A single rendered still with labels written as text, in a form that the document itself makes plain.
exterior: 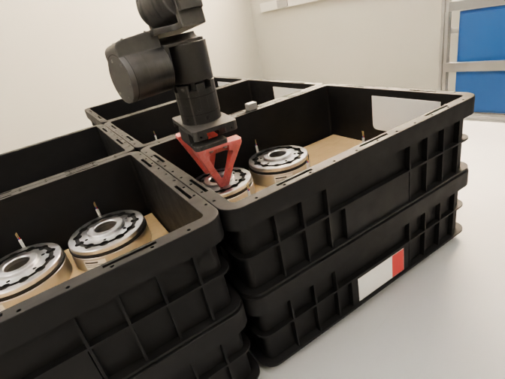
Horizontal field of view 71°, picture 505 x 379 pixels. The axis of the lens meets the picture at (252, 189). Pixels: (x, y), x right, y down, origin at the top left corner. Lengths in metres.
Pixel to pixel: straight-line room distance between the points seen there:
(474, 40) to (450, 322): 2.03
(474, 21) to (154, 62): 2.11
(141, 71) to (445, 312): 0.48
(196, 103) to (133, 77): 0.09
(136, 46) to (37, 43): 3.07
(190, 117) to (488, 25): 2.06
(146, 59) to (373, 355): 0.44
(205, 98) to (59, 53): 3.10
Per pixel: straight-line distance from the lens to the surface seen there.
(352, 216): 0.43
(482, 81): 2.45
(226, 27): 4.38
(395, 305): 0.54
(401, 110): 0.63
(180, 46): 0.48
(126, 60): 0.45
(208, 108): 0.49
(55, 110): 3.53
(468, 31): 2.43
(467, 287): 0.58
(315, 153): 0.67
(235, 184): 0.53
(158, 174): 0.45
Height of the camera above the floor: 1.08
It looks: 26 degrees down
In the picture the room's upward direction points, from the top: 12 degrees counter-clockwise
